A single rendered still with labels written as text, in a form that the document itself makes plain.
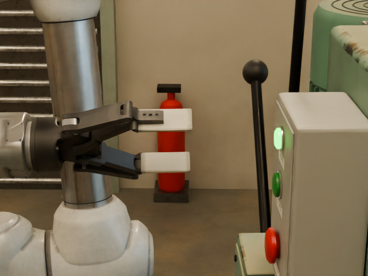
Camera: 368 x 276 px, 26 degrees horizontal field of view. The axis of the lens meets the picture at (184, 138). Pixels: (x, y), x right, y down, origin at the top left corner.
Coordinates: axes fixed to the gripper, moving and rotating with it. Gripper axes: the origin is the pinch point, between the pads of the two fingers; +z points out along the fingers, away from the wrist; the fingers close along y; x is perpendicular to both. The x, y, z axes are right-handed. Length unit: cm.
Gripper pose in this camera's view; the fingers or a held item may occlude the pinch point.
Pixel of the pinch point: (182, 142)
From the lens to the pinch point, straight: 108.3
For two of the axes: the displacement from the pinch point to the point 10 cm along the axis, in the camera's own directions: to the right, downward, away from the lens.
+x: -0.2, -9.1, 4.2
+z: 10.0, -0.2, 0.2
